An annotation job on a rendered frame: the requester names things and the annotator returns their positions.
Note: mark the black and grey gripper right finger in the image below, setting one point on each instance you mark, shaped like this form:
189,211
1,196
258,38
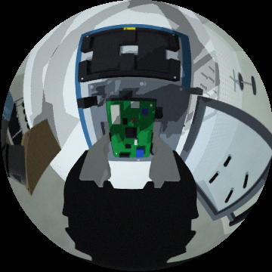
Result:
169,171

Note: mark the green circuit board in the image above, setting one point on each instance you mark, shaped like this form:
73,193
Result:
131,127

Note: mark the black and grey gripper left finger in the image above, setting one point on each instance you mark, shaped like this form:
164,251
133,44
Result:
90,170

